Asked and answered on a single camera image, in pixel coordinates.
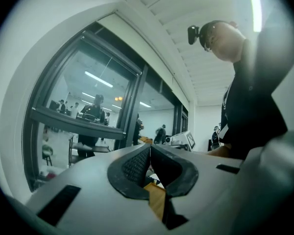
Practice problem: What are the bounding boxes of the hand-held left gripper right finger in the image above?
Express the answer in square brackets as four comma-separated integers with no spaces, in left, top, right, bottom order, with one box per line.
[150,143,244,231]

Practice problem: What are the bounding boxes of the person's head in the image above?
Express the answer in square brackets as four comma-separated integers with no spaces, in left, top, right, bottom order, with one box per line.
[199,20,247,64]

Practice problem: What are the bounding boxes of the black head-mounted camera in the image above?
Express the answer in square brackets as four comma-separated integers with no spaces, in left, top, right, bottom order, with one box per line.
[187,25,201,46]

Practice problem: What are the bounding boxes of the white name badge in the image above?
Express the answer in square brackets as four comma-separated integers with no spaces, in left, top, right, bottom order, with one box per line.
[219,125,230,138]

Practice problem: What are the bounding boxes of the person's right forearm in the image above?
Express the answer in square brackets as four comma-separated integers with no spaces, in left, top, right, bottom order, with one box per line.
[207,143,232,158]

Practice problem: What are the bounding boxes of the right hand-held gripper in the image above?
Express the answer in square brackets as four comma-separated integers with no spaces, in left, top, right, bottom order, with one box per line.
[166,130,198,153]

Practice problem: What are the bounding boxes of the person's torso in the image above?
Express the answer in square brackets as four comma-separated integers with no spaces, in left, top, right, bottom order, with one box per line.
[220,6,294,160]

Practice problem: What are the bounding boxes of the ceiling light tube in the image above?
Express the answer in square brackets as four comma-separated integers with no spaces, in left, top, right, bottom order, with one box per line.
[247,0,263,33]

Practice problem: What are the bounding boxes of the black window frame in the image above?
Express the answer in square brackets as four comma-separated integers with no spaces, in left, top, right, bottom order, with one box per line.
[22,22,189,193]

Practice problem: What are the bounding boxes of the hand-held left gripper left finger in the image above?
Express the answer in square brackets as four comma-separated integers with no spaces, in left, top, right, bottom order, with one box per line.
[24,143,172,235]

